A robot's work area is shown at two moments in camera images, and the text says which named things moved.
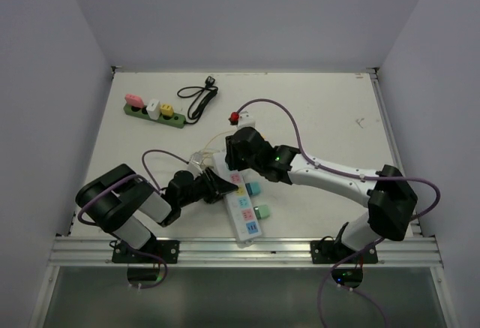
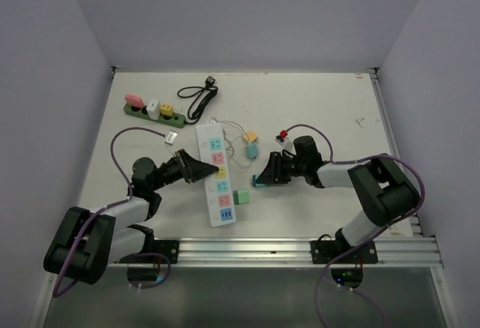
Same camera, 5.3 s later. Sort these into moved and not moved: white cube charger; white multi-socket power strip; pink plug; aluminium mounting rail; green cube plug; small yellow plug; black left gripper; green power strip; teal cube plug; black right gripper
Moved: green cube plug; teal cube plug; black left gripper; black right gripper; white multi-socket power strip
Not moved: white cube charger; pink plug; small yellow plug; green power strip; aluminium mounting rail
